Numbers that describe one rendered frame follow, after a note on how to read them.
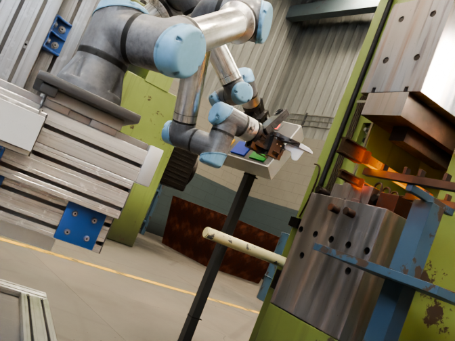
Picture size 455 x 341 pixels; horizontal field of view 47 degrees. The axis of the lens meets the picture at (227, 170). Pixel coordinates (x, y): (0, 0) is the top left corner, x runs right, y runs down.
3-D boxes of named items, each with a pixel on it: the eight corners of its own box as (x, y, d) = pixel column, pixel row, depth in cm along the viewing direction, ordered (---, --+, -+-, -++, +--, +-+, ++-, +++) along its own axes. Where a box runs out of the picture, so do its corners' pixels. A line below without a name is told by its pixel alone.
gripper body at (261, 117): (271, 122, 216) (265, 98, 208) (260, 134, 212) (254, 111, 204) (256, 118, 221) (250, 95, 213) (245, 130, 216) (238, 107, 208)
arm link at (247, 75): (226, 74, 199) (244, 63, 202) (233, 97, 206) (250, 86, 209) (238, 80, 194) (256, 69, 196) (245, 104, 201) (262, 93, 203)
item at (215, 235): (206, 239, 203) (210, 226, 204) (199, 237, 208) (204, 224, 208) (288, 270, 225) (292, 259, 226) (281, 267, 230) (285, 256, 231)
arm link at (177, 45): (118, 70, 116) (229, 30, 160) (176, 88, 111) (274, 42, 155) (120, 15, 111) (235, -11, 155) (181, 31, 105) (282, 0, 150)
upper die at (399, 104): (400, 116, 190) (409, 91, 191) (360, 114, 207) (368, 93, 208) (465, 160, 211) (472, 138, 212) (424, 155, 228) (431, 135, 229)
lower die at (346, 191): (365, 207, 186) (374, 185, 187) (328, 198, 203) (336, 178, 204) (435, 243, 207) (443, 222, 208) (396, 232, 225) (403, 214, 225)
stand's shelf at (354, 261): (436, 294, 116) (439, 286, 117) (312, 249, 149) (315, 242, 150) (500, 322, 133) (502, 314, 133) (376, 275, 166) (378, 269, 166)
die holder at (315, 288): (338, 339, 166) (386, 208, 171) (269, 301, 199) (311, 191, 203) (441, 371, 195) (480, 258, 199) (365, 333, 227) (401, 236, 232)
